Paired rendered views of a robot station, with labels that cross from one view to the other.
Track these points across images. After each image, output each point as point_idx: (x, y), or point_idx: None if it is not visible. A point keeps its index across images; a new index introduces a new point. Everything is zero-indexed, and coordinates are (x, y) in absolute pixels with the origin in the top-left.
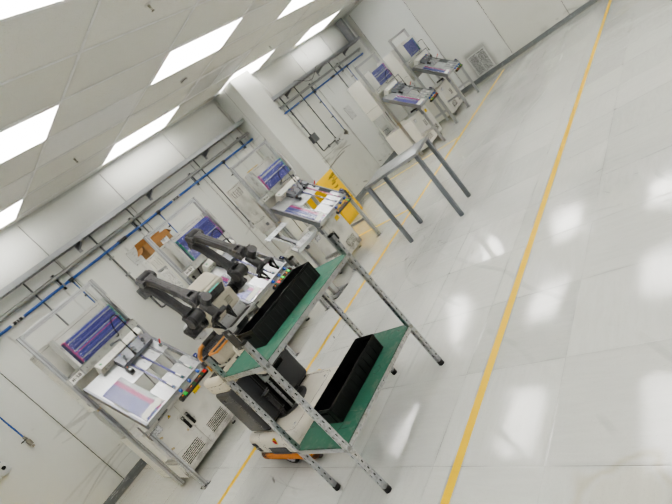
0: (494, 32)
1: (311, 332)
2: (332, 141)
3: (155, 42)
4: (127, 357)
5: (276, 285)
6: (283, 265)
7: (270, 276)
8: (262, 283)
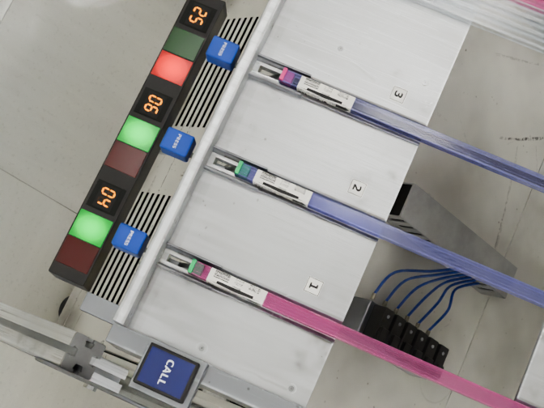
0: None
1: (0, 54)
2: None
3: None
4: None
5: (187, 19)
6: (138, 266)
7: (262, 124)
8: (327, 28)
